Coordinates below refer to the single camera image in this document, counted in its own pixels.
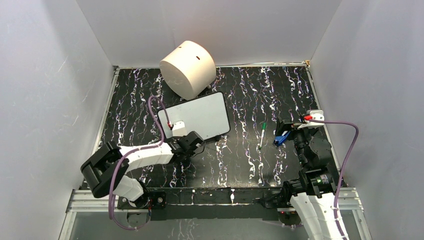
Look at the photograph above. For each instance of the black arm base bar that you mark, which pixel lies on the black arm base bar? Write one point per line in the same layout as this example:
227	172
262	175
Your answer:
264	203

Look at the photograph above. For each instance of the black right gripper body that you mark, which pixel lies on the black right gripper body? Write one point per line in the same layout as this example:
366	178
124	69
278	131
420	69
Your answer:
295	134

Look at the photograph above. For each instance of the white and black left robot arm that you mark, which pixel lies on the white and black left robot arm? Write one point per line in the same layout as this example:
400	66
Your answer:
106	170

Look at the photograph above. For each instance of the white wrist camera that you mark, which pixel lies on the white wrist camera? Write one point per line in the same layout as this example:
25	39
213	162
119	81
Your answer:
313	119
178	129

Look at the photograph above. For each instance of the black framed whiteboard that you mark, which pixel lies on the black framed whiteboard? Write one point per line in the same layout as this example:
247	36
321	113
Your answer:
206	115

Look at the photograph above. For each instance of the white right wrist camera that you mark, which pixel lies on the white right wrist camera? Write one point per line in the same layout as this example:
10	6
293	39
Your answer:
313	119

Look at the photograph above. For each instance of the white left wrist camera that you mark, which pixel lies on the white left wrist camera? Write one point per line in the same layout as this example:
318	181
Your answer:
178	129

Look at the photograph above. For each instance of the blue stapler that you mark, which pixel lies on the blue stapler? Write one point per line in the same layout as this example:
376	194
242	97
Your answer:
279	140

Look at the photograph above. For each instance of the cream cylindrical container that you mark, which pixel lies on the cream cylindrical container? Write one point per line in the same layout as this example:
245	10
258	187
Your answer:
188	69

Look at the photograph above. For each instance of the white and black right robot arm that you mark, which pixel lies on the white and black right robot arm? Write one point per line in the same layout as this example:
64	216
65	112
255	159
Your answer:
313	193

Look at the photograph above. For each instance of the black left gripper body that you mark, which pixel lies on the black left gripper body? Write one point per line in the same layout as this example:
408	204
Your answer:
178	139

